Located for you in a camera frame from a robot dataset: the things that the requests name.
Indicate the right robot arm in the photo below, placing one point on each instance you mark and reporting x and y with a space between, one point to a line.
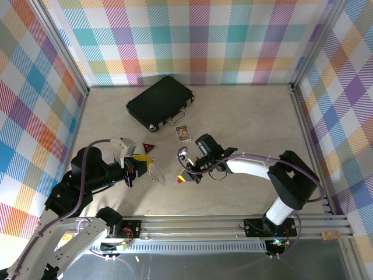
291 181

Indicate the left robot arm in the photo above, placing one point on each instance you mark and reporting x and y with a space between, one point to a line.
87 233

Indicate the red black triangle sticker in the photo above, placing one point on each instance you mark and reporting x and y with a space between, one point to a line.
148 148

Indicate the small colourful card box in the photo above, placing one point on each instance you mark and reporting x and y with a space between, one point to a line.
183 133

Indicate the black briefcase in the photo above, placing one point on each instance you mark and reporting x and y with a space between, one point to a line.
157 99

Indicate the yellow label sticker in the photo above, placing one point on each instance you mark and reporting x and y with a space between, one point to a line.
68 237

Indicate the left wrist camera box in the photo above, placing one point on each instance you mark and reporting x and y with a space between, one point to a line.
130 147

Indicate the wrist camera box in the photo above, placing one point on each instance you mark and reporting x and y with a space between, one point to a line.
183 154
130 147

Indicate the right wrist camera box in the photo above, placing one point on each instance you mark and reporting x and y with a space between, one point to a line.
183 154

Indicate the white left camera bracket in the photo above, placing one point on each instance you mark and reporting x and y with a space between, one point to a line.
118 143

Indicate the long aluminium frame rail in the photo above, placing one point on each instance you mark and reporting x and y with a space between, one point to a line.
189 227

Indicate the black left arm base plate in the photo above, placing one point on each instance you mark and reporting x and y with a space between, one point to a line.
131 226

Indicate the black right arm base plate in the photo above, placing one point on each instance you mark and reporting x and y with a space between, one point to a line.
253 227

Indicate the aluminium side rail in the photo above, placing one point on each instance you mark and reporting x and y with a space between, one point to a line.
304 122

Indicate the aluminium frame post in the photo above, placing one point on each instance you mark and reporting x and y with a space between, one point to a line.
317 43
66 52

